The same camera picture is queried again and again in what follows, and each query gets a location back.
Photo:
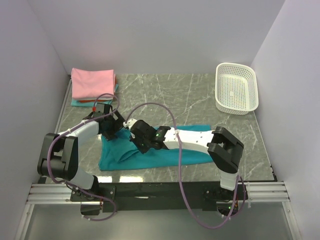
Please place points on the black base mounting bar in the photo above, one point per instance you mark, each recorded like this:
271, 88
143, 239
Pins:
148, 196

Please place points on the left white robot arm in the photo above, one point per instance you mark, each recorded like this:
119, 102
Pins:
59, 155

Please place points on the pink folded t-shirt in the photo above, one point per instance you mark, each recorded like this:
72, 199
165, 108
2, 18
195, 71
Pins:
78, 76

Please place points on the white perforated plastic basket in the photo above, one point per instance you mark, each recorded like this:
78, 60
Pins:
236, 89

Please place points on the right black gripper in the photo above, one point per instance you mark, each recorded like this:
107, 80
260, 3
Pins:
135, 139

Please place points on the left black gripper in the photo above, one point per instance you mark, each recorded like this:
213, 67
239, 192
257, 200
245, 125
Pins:
118, 125

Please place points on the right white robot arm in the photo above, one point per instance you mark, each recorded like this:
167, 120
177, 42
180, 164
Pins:
222, 146

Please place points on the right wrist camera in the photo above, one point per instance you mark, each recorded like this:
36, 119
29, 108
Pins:
128, 124

